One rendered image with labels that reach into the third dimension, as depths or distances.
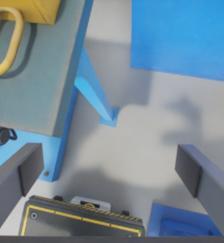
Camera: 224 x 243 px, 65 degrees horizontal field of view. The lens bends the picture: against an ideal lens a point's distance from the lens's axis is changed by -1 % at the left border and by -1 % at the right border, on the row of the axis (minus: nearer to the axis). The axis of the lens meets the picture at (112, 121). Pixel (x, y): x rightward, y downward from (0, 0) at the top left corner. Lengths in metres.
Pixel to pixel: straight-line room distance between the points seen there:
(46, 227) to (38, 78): 0.98
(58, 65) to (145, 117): 1.09
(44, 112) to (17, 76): 0.09
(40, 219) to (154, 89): 1.15
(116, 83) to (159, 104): 0.37
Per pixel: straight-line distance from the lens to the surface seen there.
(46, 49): 0.36
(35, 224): 1.23
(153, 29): 1.06
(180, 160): 0.17
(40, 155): 0.17
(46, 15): 0.37
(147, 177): 1.37
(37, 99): 0.33
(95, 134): 1.37
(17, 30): 0.36
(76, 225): 1.15
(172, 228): 1.32
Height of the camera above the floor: 1.35
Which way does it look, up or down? 80 degrees down
